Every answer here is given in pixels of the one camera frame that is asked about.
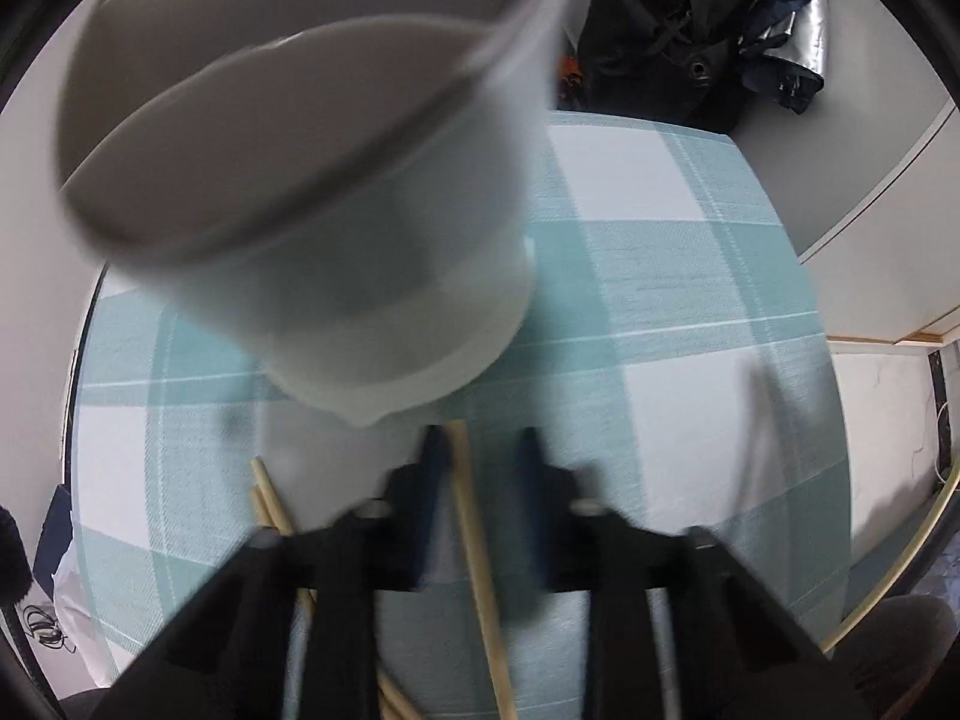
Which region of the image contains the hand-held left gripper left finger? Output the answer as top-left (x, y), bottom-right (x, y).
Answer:
top-left (96, 424), bottom-right (452, 720)

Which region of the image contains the cream curved tube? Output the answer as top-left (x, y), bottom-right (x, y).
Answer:
top-left (821, 461), bottom-right (960, 652)

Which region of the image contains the black fuzzy object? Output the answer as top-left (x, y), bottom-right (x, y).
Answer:
top-left (0, 506), bottom-right (35, 602)

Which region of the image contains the clear plastic utensil holder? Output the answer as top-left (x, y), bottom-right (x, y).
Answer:
top-left (51, 0), bottom-right (582, 430)

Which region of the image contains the silver folded umbrella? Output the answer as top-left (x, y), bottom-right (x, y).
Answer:
top-left (739, 0), bottom-right (830, 115)

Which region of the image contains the black thin cable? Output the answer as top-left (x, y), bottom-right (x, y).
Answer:
top-left (21, 604), bottom-right (77, 652)

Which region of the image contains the dark blue board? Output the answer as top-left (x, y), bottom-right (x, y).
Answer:
top-left (39, 485), bottom-right (77, 587)

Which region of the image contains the white plastic bag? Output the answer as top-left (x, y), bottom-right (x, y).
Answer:
top-left (49, 546), bottom-right (121, 683)

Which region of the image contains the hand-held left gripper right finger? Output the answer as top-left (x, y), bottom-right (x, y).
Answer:
top-left (514, 426), bottom-right (860, 720)

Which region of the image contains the wooden trim strip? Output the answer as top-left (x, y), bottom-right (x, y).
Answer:
top-left (825, 328), bottom-right (960, 353)

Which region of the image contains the teal plaid tablecloth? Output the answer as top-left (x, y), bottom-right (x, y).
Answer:
top-left (71, 111), bottom-right (852, 720)

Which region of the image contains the person's dark trouser leg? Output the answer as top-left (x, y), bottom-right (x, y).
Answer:
top-left (829, 595), bottom-right (960, 720)

